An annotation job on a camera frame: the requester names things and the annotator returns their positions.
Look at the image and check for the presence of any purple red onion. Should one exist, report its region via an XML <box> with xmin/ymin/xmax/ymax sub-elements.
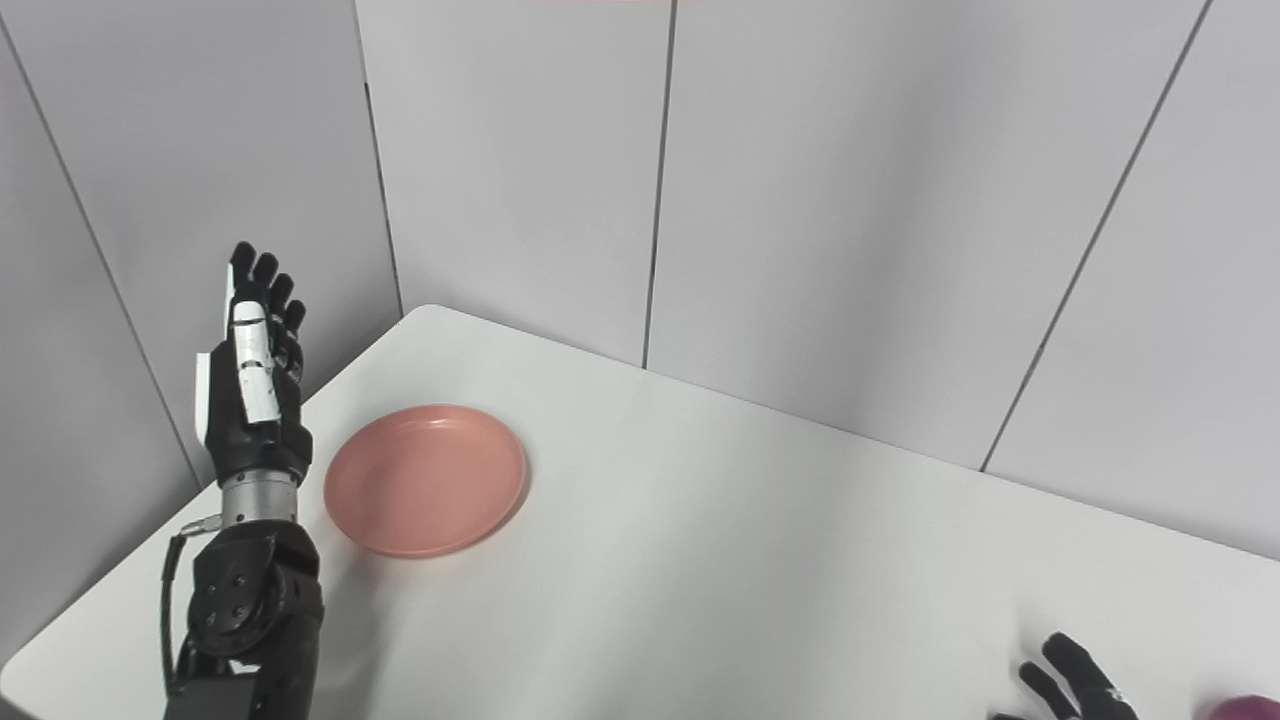
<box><xmin>1207</xmin><ymin>694</ymin><xmax>1280</xmax><ymax>720</ymax></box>

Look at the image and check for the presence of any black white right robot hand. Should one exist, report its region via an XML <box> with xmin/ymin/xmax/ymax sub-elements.
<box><xmin>988</xmin><ymin>632</ymin><xmax>1142</xmax><ymax>720</ymax></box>

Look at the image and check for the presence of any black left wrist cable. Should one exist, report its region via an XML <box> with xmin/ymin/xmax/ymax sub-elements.
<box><xmin>157</xmin><ymin>514</ymin><xmax>224</xmax><ymax>697</ymax></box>

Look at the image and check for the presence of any pink round plate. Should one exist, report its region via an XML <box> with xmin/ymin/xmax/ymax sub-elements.
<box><xmin>323</xmin><ymin>404</ymin><xmax>529</xmax><ymax>560</ymax></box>

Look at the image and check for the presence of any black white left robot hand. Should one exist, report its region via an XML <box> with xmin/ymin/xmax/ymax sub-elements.
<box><xmin>193</xmin><ymin>241</ymin><xmax>315</xmax><ymax>489</ymax></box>

